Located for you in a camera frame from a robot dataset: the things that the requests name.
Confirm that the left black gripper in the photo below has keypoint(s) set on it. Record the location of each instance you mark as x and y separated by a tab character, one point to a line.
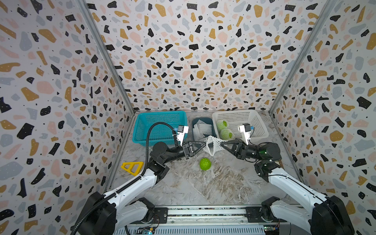
186	150

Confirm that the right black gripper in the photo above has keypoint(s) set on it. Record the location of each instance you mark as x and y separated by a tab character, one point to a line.
242	151

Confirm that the white foam net sleeve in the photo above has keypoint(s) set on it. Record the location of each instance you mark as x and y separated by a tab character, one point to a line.
213	145
219	125
223	134

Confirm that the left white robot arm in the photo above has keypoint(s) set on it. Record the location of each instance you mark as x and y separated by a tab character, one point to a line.
129	191

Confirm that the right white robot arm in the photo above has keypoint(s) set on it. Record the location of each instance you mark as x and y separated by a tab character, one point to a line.
317	213

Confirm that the pile of white foam nets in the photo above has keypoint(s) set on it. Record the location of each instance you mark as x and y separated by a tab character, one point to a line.
201	130

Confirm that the white plastic basket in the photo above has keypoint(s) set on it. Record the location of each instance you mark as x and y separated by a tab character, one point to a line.
239	117

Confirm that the dark teal small bin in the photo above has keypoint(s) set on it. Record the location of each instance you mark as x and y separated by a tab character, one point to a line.
208	121

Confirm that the teal plastic basket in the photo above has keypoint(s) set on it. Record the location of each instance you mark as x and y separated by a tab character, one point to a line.
159	133

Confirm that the yellow triangular plastic piece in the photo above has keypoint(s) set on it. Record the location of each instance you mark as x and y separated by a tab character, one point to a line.
133	168

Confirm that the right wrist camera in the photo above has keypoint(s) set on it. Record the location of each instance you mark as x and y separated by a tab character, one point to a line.
246	131

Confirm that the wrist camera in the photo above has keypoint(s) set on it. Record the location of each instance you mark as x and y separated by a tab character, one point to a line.
246	131
181	131

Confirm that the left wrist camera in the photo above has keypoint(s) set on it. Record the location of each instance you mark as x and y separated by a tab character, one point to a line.
181	131

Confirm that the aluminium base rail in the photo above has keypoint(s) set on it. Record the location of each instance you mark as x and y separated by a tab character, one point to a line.
209	220

